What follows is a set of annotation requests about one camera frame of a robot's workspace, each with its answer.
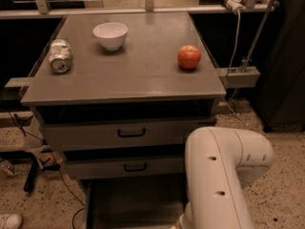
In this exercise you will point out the grey bottom drawer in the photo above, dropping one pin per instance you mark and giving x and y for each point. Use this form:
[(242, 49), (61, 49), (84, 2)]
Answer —
[(150, 202)]

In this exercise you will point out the grey drawer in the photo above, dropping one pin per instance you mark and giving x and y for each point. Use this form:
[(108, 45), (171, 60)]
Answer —
[(122, 133), (125, 167), (150, 202)]

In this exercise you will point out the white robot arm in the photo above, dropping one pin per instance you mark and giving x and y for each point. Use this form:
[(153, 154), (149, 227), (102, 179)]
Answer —
[(219, 163)]

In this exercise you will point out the grey drawer cabinet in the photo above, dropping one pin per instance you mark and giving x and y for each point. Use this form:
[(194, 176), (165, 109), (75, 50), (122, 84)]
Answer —
[(140, 80)]

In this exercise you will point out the grey middle drawer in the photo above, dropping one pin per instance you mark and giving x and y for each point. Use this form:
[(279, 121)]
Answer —
[(125, 167)]

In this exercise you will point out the grey top drawer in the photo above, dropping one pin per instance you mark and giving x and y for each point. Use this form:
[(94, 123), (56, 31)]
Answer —
[(122, 133)]

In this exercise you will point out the red apple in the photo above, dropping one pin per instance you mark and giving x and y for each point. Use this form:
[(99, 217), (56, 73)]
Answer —
[(188, 57)]

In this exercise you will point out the white ceramic bowl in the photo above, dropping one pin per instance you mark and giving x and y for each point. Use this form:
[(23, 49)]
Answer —
[(111, 36)]

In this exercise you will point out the crushed silver soda can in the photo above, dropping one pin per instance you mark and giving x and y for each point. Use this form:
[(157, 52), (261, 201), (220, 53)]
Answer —
[(60, 55)]

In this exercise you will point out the metal diagonal rod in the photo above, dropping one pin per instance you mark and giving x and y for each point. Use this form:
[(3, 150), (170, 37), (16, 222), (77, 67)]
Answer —
[(245, 62)]

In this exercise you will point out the dark cabinet at right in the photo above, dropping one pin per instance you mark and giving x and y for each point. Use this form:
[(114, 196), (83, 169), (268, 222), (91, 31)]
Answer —
[(279, 94)]

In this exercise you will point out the white power strip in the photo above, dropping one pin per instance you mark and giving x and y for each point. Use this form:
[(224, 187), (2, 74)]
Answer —
[(231, 0)]

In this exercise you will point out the black clamp tool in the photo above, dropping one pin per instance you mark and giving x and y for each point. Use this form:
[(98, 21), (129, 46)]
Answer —
[(41, 161)]

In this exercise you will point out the plastic bottle on floor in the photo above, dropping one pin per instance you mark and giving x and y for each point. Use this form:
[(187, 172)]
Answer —
[(6, 168)]

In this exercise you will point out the white sneaker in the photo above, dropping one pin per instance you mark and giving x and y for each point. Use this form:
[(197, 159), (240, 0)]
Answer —
[(10, 221)]

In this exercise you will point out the grey metal side bracket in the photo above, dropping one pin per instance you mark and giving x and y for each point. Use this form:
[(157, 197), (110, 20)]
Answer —
[(237, 79)]

